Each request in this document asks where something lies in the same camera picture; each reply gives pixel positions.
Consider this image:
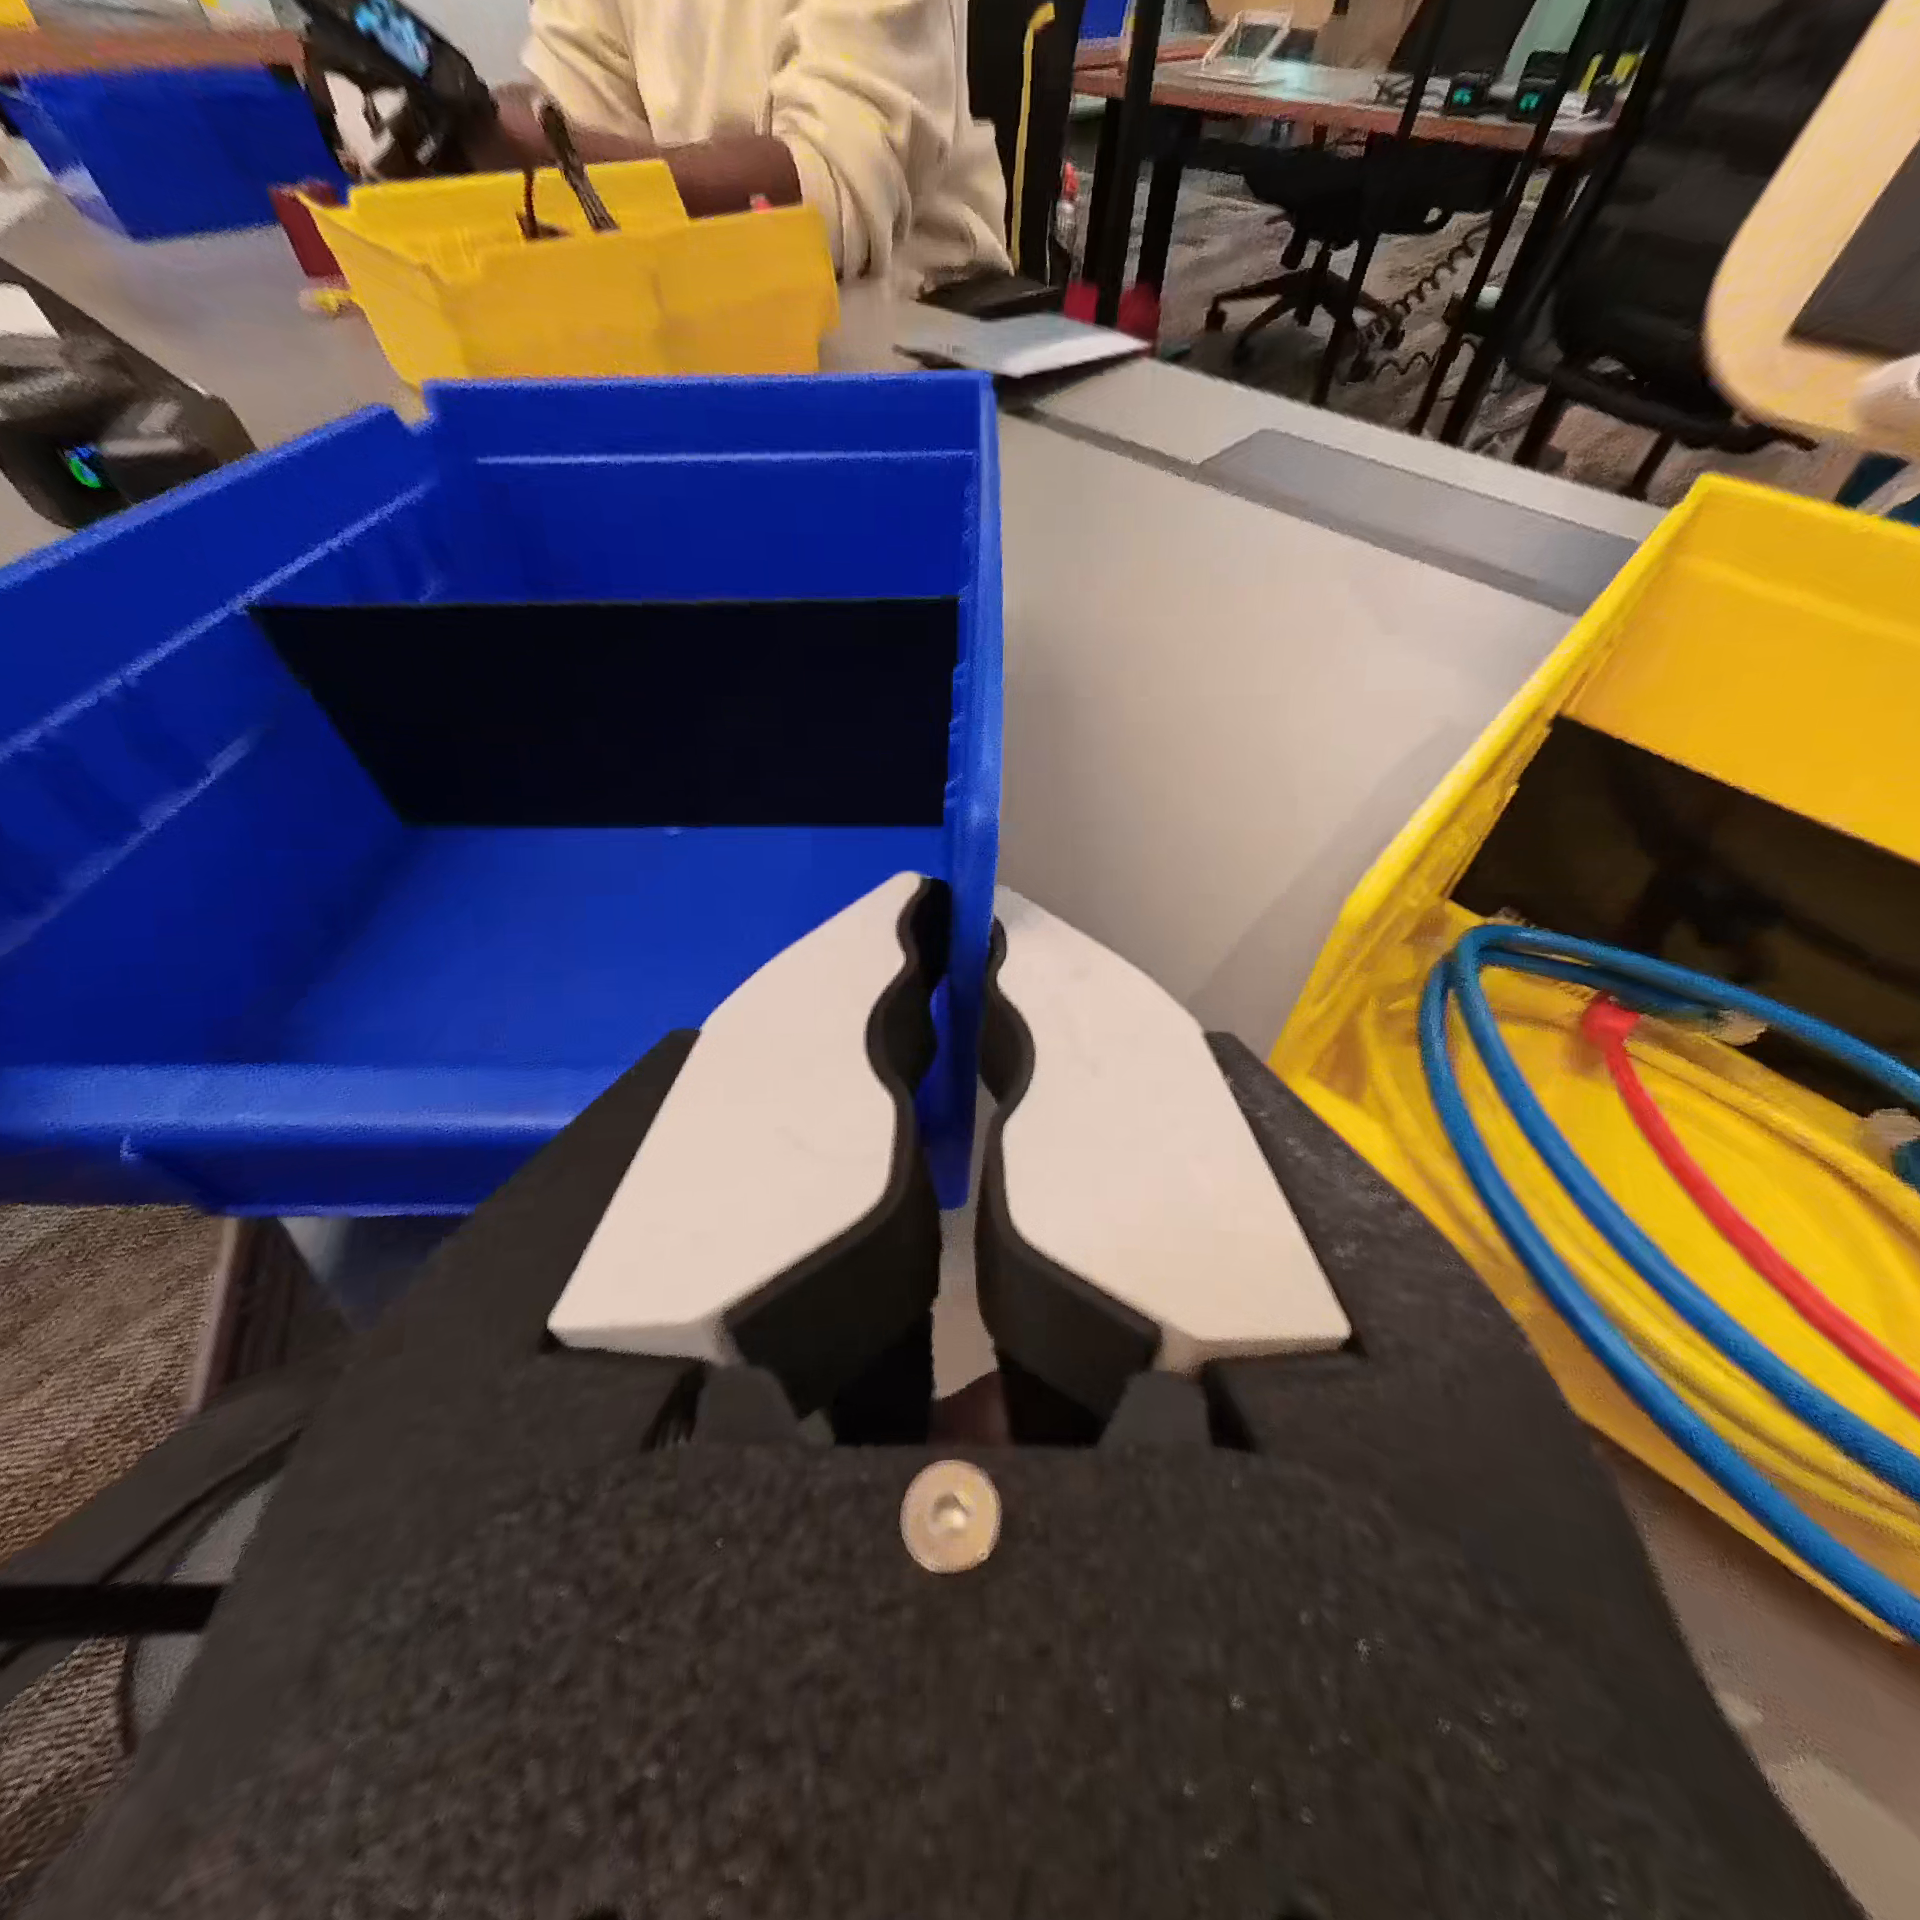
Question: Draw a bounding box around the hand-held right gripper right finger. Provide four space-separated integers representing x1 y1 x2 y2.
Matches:
975 886 1355 1430

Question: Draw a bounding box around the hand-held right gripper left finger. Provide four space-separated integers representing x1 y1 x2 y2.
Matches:
542 867 955 1423

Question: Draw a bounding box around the blue plastic bin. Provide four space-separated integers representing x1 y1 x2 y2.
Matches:
0 62 351 244
0 367 1002 1219

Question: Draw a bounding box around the blue ethernet cable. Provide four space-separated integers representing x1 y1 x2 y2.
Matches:
1418 923 1920 1646

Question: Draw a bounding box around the red ethernet cable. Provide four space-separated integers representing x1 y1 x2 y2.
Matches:
1579 994 1920 1419

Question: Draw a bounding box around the yellow ethernet cable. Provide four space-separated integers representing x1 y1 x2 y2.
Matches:
1349 959 1920 1567

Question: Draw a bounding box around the yellow plastic bin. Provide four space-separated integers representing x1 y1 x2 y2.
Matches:
294 156 842 384
1267 473 1920 1646

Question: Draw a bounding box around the black bin divider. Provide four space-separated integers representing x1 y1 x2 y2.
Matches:
245 597 962 830
1451 717 1920 1120

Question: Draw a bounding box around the grey flat sheet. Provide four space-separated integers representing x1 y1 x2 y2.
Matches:
894 312 1154 380

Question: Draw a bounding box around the black device with screen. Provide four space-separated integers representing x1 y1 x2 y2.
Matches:
0 257 261 530

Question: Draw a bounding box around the black office chair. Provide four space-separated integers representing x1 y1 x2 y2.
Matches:
1499 0 1818 502
1199 133 1504 413

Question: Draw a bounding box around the black panel with wooden rim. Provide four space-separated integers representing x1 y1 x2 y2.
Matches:
1704 0 1920 440

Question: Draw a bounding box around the wooden work table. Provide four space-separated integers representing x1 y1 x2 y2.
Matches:
1071 52 1644 159

